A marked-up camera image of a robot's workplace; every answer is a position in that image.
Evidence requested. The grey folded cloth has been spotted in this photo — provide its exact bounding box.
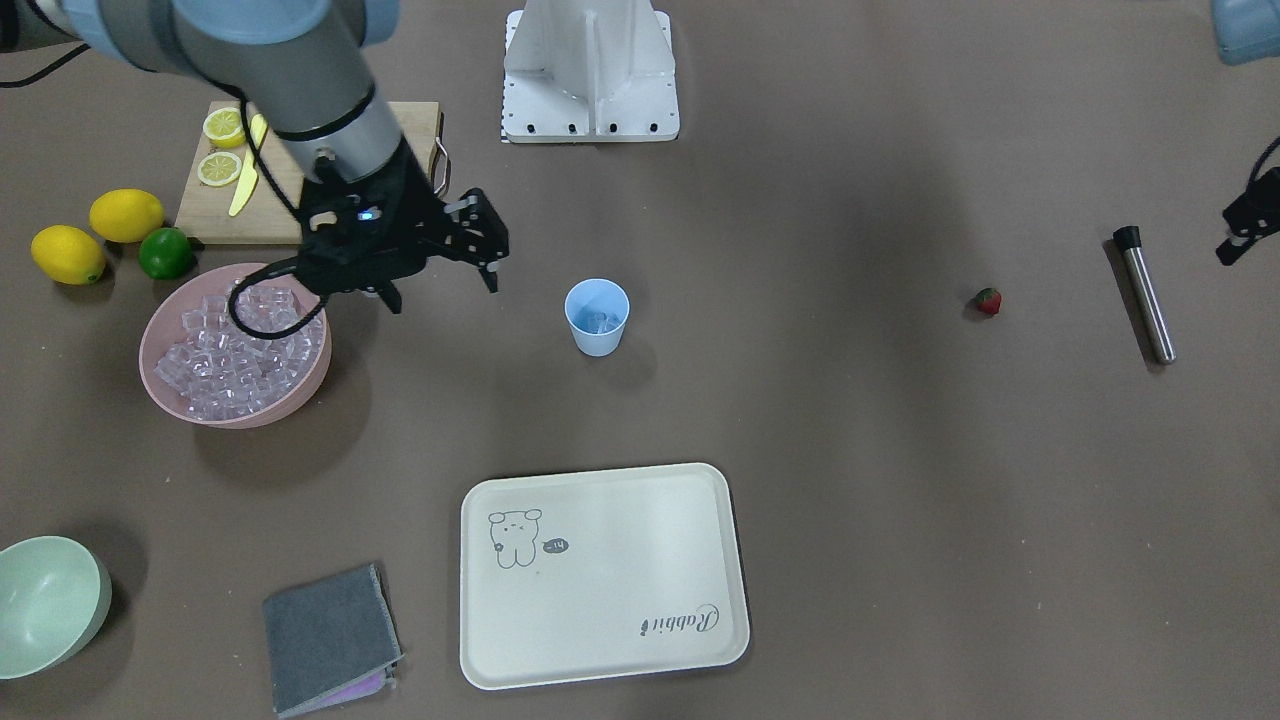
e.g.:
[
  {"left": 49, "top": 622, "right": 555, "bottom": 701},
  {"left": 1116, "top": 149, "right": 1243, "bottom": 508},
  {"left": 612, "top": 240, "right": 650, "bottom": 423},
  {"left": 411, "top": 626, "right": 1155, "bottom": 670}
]
[{"left": 261, "top": 562, "right": 404, "bottom": 719}]

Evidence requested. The yellow lemon near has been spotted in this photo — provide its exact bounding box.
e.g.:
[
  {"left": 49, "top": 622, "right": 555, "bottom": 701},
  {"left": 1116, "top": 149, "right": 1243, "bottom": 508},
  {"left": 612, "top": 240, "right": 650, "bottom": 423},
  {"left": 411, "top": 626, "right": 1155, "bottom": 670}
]
[{"left": 29, "top": 224, "right": 108, "bottom": 286}]

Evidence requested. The pile of clear ice cubes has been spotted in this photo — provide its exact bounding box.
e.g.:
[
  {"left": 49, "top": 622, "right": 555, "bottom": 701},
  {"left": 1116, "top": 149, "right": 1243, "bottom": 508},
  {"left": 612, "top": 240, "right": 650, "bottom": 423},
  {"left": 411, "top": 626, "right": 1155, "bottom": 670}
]
[{"left": 142, "top": 284, "right": 328, "bottom": 424}]

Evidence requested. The lemon slice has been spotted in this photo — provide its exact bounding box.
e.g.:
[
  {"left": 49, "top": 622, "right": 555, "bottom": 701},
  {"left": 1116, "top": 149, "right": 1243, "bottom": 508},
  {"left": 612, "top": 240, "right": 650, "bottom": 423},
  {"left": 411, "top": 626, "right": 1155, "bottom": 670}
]
[
  {"left": 202, "top": 108, "right": 246, "bottom": 150},
  {"left": 195, "top": 151, "right": 243, "bottom": 188}
]

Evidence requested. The steel muddler black tip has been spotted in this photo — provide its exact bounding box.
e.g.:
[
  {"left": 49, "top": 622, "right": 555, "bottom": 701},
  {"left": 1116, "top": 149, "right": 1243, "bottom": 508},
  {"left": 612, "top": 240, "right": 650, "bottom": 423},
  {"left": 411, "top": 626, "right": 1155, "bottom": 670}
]
[{"left": 1112, "top": 225, "right": 1178, "bottom": 365}]

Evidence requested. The yellow lemon far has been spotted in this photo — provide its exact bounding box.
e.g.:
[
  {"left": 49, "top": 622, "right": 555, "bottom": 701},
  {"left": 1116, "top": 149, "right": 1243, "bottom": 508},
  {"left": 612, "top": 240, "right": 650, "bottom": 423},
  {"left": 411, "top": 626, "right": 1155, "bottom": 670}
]
[{"left": 90, "top": 188, "right": 165, "bottom": 243}]

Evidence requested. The mint green bowl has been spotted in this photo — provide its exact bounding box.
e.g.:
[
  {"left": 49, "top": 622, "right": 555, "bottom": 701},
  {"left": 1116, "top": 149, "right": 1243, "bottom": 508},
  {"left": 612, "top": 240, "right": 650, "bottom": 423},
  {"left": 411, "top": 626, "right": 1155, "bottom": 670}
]
[{"left": 1, "top": 536, "right": 113, "bottom": 682}]

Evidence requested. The light blue plastic cup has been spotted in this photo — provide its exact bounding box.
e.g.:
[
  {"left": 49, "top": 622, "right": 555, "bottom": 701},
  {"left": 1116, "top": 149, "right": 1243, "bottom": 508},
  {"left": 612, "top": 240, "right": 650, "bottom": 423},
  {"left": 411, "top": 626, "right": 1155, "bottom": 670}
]
[{"left": 564, "top": 278, "right": 631, "bottom": 357}]

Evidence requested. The cream rectangular tray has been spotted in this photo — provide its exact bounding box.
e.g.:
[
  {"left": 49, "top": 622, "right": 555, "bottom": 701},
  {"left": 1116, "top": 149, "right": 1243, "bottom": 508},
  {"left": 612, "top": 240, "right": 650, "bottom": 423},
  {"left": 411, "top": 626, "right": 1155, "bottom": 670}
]
[{"left": 460, "top": 462, "right": 751, "bottom": 691}]

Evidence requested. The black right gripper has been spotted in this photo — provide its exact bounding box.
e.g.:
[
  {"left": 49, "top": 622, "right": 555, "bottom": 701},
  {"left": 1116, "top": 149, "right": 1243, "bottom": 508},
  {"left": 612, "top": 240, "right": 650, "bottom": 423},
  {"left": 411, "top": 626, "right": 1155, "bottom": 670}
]
[{"left": 293, "top": 140, "right": 509, "bottom": 313}]

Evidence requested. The yellow plastic knife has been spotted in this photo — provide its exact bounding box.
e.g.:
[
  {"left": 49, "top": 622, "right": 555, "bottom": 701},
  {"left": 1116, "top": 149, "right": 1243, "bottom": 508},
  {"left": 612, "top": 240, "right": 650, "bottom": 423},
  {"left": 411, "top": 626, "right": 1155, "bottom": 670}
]
[{"left": 227, "top": 113, "right": 269, "bottom": 217}]

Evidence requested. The pink bowl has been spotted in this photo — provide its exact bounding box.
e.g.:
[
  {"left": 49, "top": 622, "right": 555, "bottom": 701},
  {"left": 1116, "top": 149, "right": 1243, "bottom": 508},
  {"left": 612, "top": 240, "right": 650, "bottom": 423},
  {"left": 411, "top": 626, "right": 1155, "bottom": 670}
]
[{"left": 138, "top": 263, "right": 332, "bottom": 429}]

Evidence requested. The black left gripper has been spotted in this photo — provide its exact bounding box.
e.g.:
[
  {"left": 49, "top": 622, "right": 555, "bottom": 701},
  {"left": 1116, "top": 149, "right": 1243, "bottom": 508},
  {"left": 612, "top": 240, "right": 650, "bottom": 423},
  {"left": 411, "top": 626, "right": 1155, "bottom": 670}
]
[{"left": 1215, "top": 168, "right": 1279, "bottom": 266}]

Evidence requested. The red strawberry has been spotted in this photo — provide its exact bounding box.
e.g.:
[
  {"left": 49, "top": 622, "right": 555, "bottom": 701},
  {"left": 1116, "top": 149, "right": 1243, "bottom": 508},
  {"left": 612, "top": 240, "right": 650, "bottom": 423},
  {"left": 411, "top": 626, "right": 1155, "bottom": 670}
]
[{"left": 973, "top": 287, "right": 1004, "bottom": 316}]

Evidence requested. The green lime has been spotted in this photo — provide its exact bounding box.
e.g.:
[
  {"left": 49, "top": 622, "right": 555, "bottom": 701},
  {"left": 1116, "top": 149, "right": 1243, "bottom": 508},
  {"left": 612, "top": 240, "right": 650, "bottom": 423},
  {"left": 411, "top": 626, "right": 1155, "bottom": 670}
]
[{"left": 137, "top": 227, "right": 196, "bottom": 281}]

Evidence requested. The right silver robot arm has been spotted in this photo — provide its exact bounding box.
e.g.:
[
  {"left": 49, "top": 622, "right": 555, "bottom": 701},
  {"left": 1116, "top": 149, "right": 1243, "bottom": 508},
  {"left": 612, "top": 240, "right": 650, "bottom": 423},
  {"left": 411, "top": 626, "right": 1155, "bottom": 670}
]
[{"left": 3, "top": 1, "right": 509, "bottom": 313}]

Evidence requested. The yellow lemon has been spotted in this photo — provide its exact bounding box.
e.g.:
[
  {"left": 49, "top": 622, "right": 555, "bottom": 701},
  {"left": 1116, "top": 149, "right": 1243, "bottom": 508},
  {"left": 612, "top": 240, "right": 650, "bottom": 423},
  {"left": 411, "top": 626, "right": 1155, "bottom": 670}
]
[
  {"left": 29, "top": 224, "right": 108, "bottom": 286},
  {"left": 90, "top": 188, "right": 165, "bottom": 243}
]

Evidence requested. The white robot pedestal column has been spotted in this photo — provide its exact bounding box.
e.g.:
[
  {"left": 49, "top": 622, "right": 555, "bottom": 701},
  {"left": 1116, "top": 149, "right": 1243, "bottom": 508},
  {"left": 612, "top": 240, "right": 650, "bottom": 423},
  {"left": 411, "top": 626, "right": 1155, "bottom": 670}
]
[{"left": 500, "top": 1, "right": 681, "bottom": 143}]

